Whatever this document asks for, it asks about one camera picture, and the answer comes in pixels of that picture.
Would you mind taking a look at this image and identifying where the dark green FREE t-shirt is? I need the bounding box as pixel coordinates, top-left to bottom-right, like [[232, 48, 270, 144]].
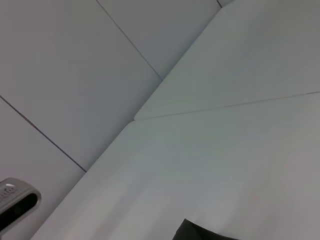
[[171, 218, 241, 240]]

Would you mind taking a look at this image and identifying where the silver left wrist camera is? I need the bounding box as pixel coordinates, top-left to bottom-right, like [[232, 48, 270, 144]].
[[0, 177, 42, 225]]

